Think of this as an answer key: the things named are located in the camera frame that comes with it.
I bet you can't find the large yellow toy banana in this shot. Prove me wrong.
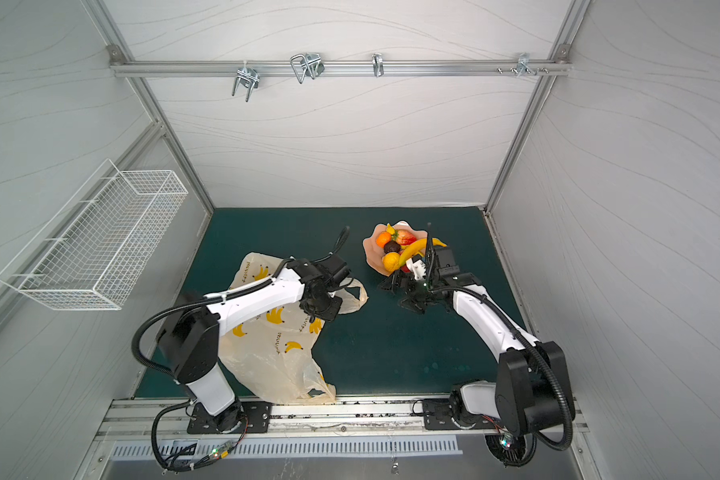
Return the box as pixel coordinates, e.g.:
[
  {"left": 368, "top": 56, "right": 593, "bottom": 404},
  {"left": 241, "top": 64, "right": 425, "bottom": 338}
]
[{"left": 398, "top": 237, "right": 429, "bottom": 267}]

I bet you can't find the yellow toy lemon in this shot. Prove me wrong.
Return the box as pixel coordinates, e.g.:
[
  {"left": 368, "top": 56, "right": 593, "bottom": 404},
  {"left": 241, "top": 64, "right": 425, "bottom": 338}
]
[{"left": 382, "top": 251, "right": 401, "bottom": 273}]

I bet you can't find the cream banana-print plastic bag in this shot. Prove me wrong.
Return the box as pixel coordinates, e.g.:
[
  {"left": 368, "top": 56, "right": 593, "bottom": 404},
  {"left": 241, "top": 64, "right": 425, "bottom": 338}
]
[{"left": 215, "top": 251, "right": 370, "bottom": 406}]

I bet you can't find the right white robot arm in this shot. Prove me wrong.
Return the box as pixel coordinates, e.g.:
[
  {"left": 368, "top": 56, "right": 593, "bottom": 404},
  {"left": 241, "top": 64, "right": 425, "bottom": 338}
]
[{"left": 382, "top": 243, "right": 575, "bottom": 451}]

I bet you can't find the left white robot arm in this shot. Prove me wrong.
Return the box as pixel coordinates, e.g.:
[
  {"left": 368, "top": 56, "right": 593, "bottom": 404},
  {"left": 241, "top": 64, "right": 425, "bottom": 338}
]
[{"left": 156, "top": 256, "right": 350, "bottom": 431}]

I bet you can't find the red strawberry toy upper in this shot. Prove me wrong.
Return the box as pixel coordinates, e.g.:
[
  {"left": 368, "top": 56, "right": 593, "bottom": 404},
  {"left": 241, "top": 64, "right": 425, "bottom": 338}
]
[{"left": 394, "top": 229, "right": 418, "bottom": 247}]

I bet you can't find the dark brown toy fruit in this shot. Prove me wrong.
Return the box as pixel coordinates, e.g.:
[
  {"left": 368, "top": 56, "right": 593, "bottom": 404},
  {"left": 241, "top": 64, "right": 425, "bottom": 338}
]
[{"left": 383, "top": 240, "right": 402, "bottom": 254}]

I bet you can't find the pink wavy fruit bowl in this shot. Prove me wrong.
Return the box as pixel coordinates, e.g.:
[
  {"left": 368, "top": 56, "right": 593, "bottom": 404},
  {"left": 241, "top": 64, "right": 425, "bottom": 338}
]
[{"left": 362, "top": 221, "right": 427, "bottom": 276}]

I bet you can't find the orange toy fruit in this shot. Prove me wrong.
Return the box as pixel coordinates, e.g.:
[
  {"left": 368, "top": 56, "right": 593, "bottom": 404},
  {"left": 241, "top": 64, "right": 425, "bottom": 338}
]
[{"left": 375, "top": 231, "right": 392, "bottom": 248}]

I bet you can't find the white ventilation grille strip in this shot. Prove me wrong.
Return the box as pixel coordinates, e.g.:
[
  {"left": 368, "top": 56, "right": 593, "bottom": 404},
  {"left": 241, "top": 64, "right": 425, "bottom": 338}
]
[{"left": 110, "top": 435, "right": 463, "bottom": 461}]

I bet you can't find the black round fan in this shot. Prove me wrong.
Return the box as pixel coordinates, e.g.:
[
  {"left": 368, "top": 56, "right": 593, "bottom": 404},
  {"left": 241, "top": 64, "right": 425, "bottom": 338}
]
[{"left": 485, "top": 433, "right": 537, "bottom": 468}]

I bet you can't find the metal u-bolt clamp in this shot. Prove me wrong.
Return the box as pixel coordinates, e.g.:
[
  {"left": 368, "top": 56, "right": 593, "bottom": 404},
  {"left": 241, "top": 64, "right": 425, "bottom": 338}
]
[
  {"left": 231, "top": 64, "right": 260, "bottom": 102},
  {"left": 289, "top": 52, "right": 325, "bottom": 84}
]

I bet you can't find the aluminium top crossbar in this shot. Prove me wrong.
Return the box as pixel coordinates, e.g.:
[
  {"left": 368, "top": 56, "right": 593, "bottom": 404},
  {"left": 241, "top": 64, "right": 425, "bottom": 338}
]
[{"left": 110, "top": 57, "right": 573, "bottom": 79}]

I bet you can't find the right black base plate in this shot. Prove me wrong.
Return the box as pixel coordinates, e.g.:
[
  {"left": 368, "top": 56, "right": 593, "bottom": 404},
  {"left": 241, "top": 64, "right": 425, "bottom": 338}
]
[{"left": 411, "top": 397, "right": 502, "bottom": 432}]

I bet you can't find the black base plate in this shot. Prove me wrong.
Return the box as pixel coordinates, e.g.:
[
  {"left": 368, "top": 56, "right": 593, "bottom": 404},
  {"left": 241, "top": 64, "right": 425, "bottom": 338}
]
[
  {"left": 187, "top": 400, "right": 272, "bottom": 435},
  {"left": 411, "top": 397, "right": 502, "bottom": 432}
]

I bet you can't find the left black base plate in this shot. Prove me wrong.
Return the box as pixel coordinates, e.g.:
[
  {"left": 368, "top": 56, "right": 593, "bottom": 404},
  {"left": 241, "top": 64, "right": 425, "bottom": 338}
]
[{"left": 187, "top": 400, "right": 272, "bottom": 435}]

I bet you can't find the right black corrugated cable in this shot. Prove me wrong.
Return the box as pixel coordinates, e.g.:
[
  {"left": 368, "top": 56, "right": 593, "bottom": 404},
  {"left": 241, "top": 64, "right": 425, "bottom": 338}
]
[{"left": 440, "top": 286, "right": 577, "bottom": 452}]

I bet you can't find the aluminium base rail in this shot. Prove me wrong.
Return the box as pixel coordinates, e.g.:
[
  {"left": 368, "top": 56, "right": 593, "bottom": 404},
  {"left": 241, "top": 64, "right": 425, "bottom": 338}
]
[{"left": 95, "top": 394, "right": 498, "bottom": 441}]

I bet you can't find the white wire basket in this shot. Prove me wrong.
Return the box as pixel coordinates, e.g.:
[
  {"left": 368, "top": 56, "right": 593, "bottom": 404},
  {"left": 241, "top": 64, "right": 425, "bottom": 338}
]
[{"left": 0, "top": 159, "right": 188, "bottom": 311}]

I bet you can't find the metal bracket with bolts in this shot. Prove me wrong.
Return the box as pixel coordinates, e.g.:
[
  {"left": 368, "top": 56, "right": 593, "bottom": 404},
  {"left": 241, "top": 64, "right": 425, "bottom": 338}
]
[{"left": 496, "top": 53, "right": 548, "bottom": 77}]

